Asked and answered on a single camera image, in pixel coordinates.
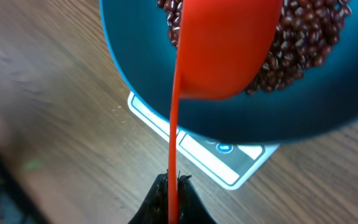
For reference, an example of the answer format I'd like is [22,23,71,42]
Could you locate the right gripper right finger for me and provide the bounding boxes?
[178,175,216,224]

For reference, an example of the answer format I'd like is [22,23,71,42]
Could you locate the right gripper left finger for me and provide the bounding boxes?
[128,174,168,224]

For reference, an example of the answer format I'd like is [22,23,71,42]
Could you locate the red measuring scoop blue handle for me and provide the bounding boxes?
[167,0,283,223]

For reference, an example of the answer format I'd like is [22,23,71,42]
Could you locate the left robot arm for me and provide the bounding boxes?
[0,160,48,224]

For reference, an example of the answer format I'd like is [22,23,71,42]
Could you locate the white digital kitchen scale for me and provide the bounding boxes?
[127,91,281,191]

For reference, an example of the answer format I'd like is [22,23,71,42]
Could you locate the blue metal bowl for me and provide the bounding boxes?
[99,0,358,144]

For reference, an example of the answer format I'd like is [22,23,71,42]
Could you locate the red beans in bowl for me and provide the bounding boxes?
[157,0,352,94]

